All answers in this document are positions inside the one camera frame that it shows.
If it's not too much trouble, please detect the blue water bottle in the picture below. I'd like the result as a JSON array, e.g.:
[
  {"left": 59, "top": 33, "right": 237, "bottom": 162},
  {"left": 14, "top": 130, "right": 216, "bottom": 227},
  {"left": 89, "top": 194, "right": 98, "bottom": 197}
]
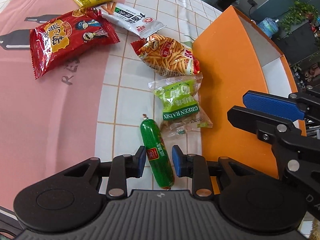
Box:
[{"left": 257, "top": 17, "right": 279, "bottom": 38}]

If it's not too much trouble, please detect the pink checkered tablecloth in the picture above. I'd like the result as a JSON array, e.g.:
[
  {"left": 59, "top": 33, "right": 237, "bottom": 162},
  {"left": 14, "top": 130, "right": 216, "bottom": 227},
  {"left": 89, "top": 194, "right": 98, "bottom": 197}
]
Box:
[{"left": 0, "top": 0, "right": 223, "bottom": 213}]

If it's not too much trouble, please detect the orange cardboard box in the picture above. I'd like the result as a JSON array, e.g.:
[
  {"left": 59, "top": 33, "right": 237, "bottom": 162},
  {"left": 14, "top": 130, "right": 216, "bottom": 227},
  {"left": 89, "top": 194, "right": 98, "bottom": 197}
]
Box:
[{"left": 193, "top": 7, "right": 297, "bottom": 178}]

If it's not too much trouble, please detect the orange fries snack bag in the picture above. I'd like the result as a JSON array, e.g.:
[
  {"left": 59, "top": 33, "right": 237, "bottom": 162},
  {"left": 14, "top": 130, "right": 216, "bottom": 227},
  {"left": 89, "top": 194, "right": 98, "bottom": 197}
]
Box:
[{"left": 131, "top": 34, "right": 200, "bottom": 76}]

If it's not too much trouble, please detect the green sausage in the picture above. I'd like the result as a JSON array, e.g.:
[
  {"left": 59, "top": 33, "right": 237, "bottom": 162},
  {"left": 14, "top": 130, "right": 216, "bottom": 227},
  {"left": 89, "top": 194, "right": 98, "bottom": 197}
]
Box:
[{"left": 140, "top": 114, "right": 175, "bottom": 190}]

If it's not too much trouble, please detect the white spicy strip packet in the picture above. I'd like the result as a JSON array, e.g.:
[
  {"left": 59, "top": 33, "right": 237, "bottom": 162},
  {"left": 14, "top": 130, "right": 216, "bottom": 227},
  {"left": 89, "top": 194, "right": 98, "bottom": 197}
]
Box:
[{"left": 95, "top": 1, "right": 165, "bottom": 38}]

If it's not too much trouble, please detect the red snack bag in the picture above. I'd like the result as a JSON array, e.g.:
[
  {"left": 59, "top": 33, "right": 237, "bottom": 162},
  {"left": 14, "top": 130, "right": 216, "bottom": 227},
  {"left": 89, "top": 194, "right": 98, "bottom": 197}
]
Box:
[{"left": 29, "top": 7, "right": 120, "bottom": 79}]

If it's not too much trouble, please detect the green raisin bag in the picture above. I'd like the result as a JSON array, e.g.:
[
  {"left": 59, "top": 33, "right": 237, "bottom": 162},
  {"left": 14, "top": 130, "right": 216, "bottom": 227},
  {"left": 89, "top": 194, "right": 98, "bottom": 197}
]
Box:
[{"left": 148, "top": 73, "right": 213, "bottom": 137}]

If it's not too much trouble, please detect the climbing green ivy plant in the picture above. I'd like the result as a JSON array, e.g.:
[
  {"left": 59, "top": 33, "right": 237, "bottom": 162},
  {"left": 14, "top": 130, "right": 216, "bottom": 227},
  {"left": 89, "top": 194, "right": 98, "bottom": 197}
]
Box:
[{"left": 280, "top": 0, "right": 319, "bottom": 35}]

